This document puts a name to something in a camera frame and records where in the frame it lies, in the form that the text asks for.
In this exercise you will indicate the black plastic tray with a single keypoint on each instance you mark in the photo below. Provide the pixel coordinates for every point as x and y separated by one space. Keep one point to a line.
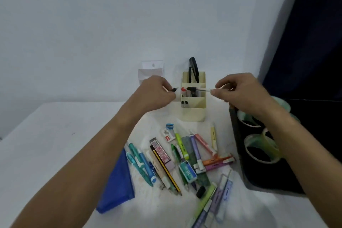
320 129

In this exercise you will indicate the yellow clear tape roll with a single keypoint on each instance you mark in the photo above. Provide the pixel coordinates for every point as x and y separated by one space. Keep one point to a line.
272 145

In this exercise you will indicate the blue violet pastel highlighter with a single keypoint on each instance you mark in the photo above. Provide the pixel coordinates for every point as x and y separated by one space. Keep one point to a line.
199 221

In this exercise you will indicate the purple capped short highlighter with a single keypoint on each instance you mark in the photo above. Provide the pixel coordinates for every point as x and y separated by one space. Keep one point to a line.
195 147

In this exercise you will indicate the small blue sharpener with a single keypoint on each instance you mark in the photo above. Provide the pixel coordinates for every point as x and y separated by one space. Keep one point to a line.
169 126

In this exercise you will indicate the pink label lead case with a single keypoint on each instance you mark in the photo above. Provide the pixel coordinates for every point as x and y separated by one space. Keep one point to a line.
163 154

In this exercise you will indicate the light green pastel highlighter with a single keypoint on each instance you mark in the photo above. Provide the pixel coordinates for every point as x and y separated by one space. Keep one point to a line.
205 199

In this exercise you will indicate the person's right hand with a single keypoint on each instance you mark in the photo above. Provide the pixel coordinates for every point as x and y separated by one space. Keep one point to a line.
245 94

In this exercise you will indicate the light blue pastel highlighter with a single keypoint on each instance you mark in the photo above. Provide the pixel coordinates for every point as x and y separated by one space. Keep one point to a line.
225 195

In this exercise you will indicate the blue mesh pencil pouch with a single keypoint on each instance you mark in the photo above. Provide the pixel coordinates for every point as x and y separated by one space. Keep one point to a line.
117 190

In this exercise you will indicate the magenta pink highlighter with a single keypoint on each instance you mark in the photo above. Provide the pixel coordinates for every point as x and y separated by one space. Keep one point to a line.
219 165

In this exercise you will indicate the cream pen holder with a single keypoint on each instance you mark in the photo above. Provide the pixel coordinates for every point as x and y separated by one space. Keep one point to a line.
193 114

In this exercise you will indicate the white eraser red label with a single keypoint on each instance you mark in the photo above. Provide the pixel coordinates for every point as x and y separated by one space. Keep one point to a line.
168 135

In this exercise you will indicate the coral pink highlighter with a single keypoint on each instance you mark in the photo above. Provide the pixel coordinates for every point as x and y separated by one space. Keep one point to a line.
204 143

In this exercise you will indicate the pile of pens and markers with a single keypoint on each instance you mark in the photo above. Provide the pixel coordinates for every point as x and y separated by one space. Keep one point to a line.
139 167

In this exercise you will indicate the red capped white marker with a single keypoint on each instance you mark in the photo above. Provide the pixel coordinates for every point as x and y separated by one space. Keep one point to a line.
183 89

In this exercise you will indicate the small black cap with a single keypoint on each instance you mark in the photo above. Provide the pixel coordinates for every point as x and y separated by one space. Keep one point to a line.
201 192

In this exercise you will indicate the person's left hand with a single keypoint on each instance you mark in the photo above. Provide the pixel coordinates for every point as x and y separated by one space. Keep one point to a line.
152 94

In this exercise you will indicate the green capped short highlighter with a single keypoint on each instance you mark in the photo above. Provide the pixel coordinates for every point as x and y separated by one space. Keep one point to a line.
181 146

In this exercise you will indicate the orange highlighter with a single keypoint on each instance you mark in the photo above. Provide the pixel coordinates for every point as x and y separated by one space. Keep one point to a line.
216 160

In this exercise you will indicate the yellow highlighter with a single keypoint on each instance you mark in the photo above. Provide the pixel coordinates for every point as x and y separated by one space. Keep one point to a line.
213 138

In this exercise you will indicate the green transparent protractor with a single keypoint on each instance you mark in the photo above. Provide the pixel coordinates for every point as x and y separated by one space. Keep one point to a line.
204 179

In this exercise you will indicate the person's left forearm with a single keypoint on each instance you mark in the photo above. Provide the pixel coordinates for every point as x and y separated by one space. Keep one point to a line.
80 171

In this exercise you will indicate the dark blue curtain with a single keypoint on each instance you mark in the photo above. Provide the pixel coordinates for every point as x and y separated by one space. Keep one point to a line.
315 35

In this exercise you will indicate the clear tiered organizer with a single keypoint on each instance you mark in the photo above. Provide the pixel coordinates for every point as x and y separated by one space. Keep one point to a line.
152 68

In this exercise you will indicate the person's right forearm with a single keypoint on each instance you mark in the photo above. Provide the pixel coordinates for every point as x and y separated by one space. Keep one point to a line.
307 161

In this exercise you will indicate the lilac pastel highlighter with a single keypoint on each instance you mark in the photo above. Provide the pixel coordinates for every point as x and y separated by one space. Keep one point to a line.
217 195

